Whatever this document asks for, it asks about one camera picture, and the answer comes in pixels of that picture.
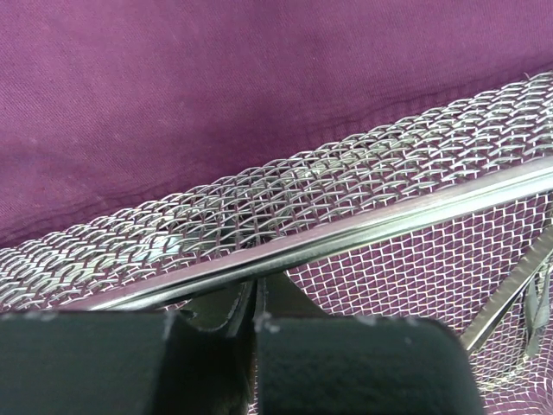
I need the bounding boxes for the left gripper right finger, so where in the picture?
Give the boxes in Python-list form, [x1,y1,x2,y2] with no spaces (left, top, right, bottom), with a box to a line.
[254,272,328,318]

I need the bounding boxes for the metal mesh instrument tray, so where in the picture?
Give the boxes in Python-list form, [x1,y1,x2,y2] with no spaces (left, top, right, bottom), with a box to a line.
[0,71,553,415]

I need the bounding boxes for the purple surgical wrap cloth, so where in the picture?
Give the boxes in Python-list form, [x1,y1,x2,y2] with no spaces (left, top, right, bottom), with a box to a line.
[0,0,553,415]

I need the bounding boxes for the steel tweezers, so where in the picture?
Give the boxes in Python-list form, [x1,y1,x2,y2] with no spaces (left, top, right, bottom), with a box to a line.
[461,227,552,357]

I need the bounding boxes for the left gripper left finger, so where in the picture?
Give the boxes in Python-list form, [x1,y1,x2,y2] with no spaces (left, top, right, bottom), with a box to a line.
[181,282,255,337]

